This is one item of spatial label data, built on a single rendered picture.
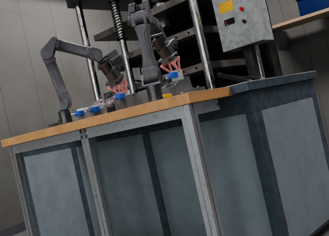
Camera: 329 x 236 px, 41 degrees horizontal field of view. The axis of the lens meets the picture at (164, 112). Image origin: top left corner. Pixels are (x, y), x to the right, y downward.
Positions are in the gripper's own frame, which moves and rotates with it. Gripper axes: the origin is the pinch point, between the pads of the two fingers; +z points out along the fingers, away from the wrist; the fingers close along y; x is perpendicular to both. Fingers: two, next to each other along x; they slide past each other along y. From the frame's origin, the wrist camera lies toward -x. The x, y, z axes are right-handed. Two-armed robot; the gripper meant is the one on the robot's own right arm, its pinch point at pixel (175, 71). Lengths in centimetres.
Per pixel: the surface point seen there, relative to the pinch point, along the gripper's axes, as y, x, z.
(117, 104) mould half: 34.1, 15.9, 1.7
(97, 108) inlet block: 43.6, 21.7, -1.5
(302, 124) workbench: -50, -3, 47
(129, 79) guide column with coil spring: 97, -64, 16
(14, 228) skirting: 233, 25, 84
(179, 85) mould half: 10.3, -8.8, 11.6
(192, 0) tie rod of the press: 22, -77, -17
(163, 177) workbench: 11, 37, 39
